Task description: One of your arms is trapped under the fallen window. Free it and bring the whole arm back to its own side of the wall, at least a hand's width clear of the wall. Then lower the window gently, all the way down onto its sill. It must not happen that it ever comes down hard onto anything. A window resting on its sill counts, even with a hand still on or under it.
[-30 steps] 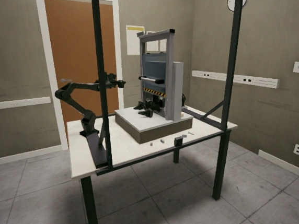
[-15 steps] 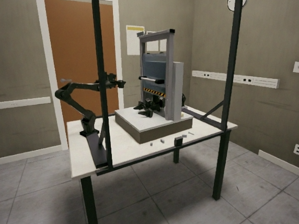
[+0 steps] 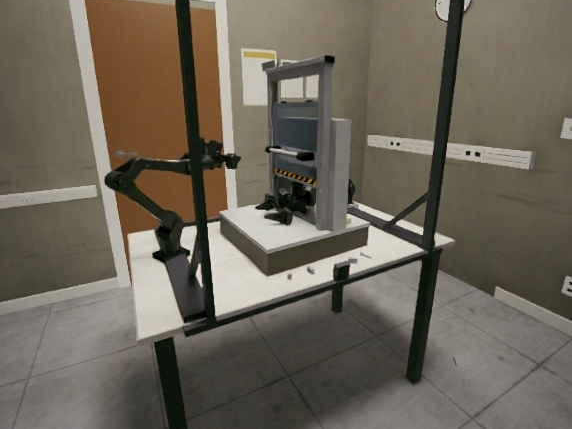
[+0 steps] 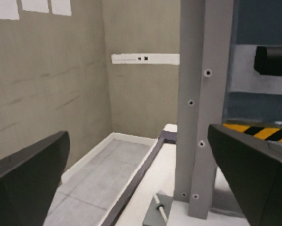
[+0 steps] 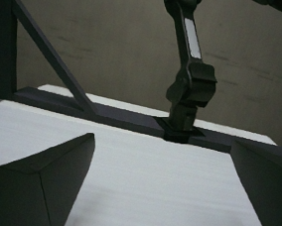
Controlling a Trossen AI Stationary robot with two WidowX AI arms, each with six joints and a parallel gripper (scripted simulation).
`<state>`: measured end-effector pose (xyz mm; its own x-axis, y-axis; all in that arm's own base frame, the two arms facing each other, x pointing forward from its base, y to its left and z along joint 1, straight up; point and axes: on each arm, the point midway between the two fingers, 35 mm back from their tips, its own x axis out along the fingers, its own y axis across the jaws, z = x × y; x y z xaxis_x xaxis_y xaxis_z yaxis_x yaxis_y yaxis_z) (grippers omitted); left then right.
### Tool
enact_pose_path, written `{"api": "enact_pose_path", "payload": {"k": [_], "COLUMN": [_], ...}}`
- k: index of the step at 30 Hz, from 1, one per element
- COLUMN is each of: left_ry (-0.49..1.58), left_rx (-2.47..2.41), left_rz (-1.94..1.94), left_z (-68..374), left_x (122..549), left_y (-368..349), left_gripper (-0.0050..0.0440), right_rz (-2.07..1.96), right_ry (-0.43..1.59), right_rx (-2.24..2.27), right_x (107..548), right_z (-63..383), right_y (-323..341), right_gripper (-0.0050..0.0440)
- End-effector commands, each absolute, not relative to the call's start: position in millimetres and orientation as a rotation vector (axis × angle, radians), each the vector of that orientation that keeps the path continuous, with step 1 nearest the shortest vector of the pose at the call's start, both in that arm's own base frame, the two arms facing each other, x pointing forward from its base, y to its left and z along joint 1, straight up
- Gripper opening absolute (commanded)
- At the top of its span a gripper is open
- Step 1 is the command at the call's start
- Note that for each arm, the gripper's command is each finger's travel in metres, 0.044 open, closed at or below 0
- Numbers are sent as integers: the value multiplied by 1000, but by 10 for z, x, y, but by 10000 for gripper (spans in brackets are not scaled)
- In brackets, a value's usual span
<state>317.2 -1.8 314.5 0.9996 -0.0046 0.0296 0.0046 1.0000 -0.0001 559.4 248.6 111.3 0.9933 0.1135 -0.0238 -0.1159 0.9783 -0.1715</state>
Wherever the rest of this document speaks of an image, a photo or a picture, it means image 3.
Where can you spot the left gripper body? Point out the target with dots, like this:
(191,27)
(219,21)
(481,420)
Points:
(216,162)

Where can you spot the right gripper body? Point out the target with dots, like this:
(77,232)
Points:
(280,204)

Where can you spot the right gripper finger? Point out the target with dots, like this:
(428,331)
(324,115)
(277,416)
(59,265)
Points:
(264,205)
(276,216)

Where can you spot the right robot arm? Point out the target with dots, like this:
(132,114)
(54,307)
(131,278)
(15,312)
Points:
(307,196)

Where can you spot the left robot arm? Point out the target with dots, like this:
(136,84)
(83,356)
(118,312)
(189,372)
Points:
(170,222)

